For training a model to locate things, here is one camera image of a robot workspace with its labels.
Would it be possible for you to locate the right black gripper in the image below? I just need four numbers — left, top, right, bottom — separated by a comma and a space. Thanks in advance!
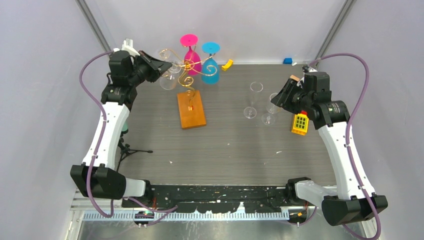
271, 78, 313, 115

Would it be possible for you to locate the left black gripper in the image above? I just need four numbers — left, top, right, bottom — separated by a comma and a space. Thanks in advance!
128, 50, 172, 87

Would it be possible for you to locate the clear ribbed wine glass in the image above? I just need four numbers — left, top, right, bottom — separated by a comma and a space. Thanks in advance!
261, 92, 281, 126

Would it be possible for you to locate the clear flute glass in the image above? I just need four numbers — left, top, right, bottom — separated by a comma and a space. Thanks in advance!
243, 81, 264, 119

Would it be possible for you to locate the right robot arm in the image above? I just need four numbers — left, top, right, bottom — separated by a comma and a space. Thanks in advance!
271, 71, 388, 226

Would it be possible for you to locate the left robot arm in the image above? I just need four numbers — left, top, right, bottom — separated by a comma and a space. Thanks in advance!
70, 50, 172, 207

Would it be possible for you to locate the pink wine glass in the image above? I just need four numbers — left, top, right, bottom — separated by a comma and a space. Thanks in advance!
180, 33, 202, 76

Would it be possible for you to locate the blue wine glass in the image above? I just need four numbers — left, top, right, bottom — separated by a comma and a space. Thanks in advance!
201, 42, 221, 85

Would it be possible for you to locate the orange wooden rack base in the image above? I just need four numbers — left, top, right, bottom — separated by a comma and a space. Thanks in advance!
177, 90, 207, 130

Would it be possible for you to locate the wooden toy block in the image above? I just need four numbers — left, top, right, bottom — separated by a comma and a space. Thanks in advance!
289, 75, 300, 82

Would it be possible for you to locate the colourful toy brick building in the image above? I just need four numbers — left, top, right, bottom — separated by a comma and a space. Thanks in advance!
291, 110, 309, 136

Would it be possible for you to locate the blue toy block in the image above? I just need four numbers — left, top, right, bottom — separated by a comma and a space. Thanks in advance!
282, 57, 293, 65

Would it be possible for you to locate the yellow toy block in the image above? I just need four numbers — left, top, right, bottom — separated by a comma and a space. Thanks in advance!
221, 59, 234, 72

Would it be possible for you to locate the mint green cup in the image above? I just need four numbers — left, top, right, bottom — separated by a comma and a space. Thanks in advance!
121, 121, 129, 135

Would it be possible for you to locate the small black tripod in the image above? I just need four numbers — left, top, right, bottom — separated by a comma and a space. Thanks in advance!
116, 136, 154, 172

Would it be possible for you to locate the gold wire wine glass rack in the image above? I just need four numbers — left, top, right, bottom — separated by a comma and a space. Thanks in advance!
168, 48, 208, 95

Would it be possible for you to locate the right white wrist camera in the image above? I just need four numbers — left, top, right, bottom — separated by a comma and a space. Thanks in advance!
302, 65, 316, 74

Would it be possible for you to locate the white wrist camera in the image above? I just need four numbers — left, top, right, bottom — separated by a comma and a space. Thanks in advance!
113, 38, 140, 57
302, 65, 316, 74

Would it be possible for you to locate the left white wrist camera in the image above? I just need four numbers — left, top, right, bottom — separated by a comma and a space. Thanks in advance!
113, 38, 140, 57

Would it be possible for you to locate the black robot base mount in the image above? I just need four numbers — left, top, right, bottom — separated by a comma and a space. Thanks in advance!
121, 184, 318, 227

